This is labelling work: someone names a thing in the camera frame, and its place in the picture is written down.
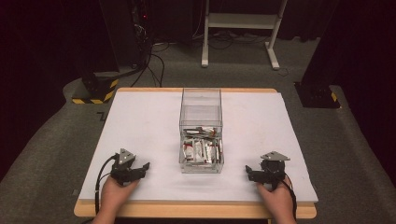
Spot pile of white sachets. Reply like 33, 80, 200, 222
181, 126, 224, 164

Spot white metal stand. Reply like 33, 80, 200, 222
201, 0, 289, 71

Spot black floor base plate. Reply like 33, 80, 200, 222
293, 81, 342, 110

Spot person's right hand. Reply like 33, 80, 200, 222
256, 175, 298, 224

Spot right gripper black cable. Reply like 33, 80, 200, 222
281, 174, 298, 222

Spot person's left hand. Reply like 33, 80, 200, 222
92, 175, 140, 224

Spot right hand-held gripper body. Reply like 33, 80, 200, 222
248, 150, 291, 191

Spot clear plastic drawer box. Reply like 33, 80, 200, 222
178, 87, 225, 175

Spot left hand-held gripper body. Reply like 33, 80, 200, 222
109, 147, 145, 187

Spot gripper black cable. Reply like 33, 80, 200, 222
94, 154, 120, 216
281, 174, 298, 222

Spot wooden table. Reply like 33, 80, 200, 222
73, 87, 318, 220

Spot black floor cables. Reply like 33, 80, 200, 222
130, 40, 171, 89

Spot black stand with striped base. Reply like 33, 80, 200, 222
71, 0, 120, 105

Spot white table mat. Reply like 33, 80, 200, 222
78, 91, 319, 203

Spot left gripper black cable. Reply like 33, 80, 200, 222
94, 154, 120, 216

